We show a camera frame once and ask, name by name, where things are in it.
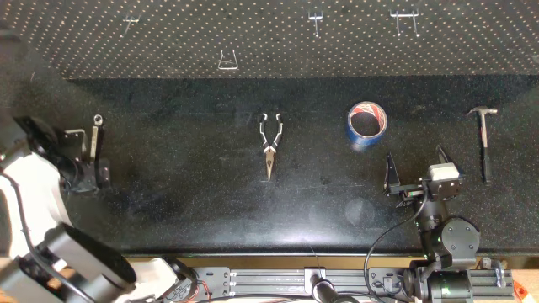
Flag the mounting rail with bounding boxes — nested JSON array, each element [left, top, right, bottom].
[[184, 256, 517, 303]]

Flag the black and white pliers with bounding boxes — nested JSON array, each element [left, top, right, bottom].
[[259, 112, 284, 182]]

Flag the hammer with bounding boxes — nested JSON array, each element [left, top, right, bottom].
[[466, 105, 499, 184]]

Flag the wrench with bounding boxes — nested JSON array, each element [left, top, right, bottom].
[[89, 114, 104, 162]]

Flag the roll of blue tape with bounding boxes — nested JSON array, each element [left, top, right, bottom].
[[346, 100, 388, 148]]

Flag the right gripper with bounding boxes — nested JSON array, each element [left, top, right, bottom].
[[382, 145, 454, 208]]

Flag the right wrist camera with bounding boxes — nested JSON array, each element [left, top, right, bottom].
[[427, 162, 461, 183]]

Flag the orange plastic object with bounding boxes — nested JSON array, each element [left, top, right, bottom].
[[512, 280, 532, 303]]

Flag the black cable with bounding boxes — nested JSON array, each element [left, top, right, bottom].
[[364, 191, 430, 303]]

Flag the black pegboard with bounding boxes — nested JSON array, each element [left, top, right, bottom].
[[0, 0, 539, 80]]

